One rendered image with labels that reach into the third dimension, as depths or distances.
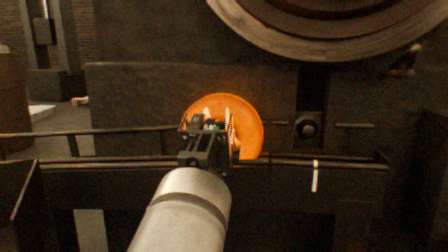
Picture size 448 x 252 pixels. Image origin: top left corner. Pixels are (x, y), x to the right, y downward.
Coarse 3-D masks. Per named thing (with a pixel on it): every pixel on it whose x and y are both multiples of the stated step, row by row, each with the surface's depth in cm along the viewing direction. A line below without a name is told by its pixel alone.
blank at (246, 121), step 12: (216, 96) 50; (228, 96) 50; (192, 108) 51; (204, 108) 51; (216, 108) 51; (240, 108) 50; (252, 108) 51; (240, 120) 51; (252, 120) 50; (240, 132) 51; (252, 132) 51; (252, 144) 51; (240, 156) 52; (252, 156) 52
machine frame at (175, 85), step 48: (96, 0) 61; (144, 0) 60; (192, 0) 58; (144, 48) 63; (192, 48) 61; (240, 48) 59; (432, 48) 54; (96, 96) 61; (144, 96) 60; (192, 96) 58; (240, 96) 57; (288, 96) 55; (336, 96) 54; (384, 96) 52; (432, 96) 51; (96, 144) 65; (144, 144) 63; (288, 144) 58; (336, 144) 56; (384, 144) 55; (240, 240) 65; (288, 240) 64; (384, 240) 60
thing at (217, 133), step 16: (192, 128) 39; (208, 128) 39; (224, 128) 41; (192, 144) 38; (208, 144) 38; (224, 144) 38; (192, 160) 34; (208, 160) 33; (224, 160) 40; (224, 176) 41
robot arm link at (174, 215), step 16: (160, 208) 27; (176, 208) 27; (192, 208) 27; (208, 208) 28; (144, 224) 27; (160, 224) 26; (176, 224) 25; (192, 224) 26; (208, 224) 27; (224, 224) 30; (144, 240) 24; (160, 240) 24; (176, 240) 24; (192, 240) 25; (208, 240) 26
